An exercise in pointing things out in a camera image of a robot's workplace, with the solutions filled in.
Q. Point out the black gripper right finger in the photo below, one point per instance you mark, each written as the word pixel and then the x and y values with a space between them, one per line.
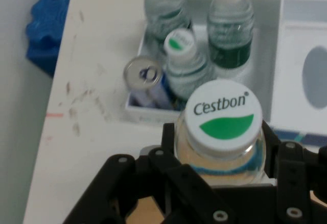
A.
pixel 291 173

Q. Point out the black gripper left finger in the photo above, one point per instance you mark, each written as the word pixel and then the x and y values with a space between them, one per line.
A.
pixel 178 183

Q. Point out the green label water bottle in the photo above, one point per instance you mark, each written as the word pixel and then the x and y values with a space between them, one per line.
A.
pixel 224 122
pixel 230 30
pixel 163 12
pixel 184 68

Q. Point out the silver purple drink can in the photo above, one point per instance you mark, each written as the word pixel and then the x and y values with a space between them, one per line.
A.
pixel 139 73

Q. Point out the white box with blue front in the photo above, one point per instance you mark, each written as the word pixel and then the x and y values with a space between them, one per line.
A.
pixel 288 55

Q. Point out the dark blue foam mat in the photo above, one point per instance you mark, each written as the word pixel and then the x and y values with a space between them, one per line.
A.
pixel 46 35

